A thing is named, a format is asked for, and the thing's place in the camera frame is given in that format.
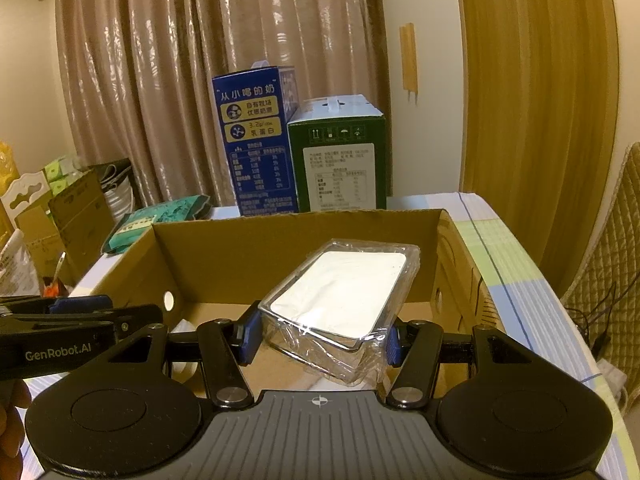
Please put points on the green tea package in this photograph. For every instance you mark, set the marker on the green tea package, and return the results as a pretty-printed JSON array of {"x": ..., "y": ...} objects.
[{"x": 155, "y": 220}]

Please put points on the clear plastic box white lid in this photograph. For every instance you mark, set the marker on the clear plastic box white lid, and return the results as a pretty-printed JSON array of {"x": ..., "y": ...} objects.
[{"x": 335, "y": 285}]

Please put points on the yellow plastic bag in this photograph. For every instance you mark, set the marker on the yellow plastic bag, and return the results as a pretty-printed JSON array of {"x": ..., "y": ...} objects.
[{"x": 5, "y": 160}]

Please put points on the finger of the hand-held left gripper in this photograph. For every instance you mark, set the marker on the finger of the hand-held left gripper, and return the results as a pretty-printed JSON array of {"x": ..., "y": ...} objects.
[
  {"x": 80, "y": 303},
  {"x": 140, "y": 317}
]

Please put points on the brown cardboard box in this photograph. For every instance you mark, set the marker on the brown cardboard box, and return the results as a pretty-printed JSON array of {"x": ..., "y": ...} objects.
[{"x": 215, "y": 260}]

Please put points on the white power strip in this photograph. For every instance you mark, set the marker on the white power strip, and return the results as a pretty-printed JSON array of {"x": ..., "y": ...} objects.
[{"x": 612, "y": 382}]

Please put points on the green milk carton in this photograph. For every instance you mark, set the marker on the green milk carton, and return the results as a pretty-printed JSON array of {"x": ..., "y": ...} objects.
[{"x": 340, "y": 170}]

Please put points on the blue milk carton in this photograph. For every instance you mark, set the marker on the blue milk carton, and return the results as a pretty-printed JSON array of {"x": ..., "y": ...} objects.
[{"x": 255, "y": 160}]

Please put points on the white rounded object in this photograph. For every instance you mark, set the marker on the white rounded object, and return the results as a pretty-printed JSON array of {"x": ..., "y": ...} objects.
[{"x": 186, "y": 326}]

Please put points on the brown cardboard carton with logo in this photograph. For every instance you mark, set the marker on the brown cardboard carton with logo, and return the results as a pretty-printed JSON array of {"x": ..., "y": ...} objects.
[{"x": 82, "y": 220}]

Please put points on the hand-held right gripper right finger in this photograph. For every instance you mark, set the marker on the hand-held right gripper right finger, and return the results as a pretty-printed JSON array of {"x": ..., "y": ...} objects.
[{"x": 392, "y": 345}]

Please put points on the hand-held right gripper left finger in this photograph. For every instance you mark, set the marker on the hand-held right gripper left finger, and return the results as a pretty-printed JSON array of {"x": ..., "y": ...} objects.
[{"x": 247, "y": 335}]

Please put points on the yellow curtain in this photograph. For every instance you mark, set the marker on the yellow curtain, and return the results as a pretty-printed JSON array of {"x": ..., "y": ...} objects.
[{"x": 535, "y": 110}]

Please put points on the wicker chair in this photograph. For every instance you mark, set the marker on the wicker chair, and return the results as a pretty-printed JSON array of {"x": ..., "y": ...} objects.
[{"x": 615, "y": 270}]

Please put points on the yellow wall strips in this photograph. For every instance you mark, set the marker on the yellow wall strips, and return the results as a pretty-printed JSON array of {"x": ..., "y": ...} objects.
[{"x": 408, "y": 60}]

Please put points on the brown shiny curtain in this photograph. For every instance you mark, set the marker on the brown shiny curtain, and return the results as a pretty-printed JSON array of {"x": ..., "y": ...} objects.
[{"x": 175, "y": 85}]

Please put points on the plain brown cardboard carton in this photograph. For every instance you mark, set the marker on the plain brown cardboard carton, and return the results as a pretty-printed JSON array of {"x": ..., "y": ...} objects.
[{"x": 40, "y": 245}]

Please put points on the white paper bag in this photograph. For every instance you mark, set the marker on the white paper bag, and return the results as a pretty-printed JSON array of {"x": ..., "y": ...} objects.
[{"x": 119, "y": 195}]

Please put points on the green tissue packs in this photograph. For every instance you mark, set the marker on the green tissue packs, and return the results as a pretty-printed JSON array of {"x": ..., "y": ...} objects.
[{"x": 60, "y": 175}]

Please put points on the person's left hand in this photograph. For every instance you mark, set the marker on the person's left hand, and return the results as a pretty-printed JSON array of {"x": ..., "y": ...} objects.
[{"x": 12, "y": 415}]

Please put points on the white plastic bag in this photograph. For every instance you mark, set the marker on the white plastic bag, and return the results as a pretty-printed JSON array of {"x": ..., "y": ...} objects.
[{"x": 17, "y": 265}]

